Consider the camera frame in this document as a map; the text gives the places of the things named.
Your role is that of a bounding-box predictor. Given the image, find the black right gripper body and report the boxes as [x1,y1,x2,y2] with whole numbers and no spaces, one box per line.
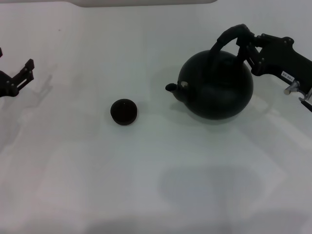
[249,33,312,86]

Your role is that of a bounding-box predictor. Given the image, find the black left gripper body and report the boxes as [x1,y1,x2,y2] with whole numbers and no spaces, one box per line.
[0,70,20,98]

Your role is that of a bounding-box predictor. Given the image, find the black round teapot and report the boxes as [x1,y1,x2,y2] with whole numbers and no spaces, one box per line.
[165,23,254,121]

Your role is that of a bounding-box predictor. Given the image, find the small dark teacup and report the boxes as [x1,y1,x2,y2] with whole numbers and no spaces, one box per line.
[110,98,138,127]

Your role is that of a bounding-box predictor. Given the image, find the silver connector plug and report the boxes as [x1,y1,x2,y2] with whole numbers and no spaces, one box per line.
[283,81,312,102]

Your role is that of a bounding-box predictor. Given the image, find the thin black cable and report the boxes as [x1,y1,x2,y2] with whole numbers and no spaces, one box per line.
[300,99,312,112]

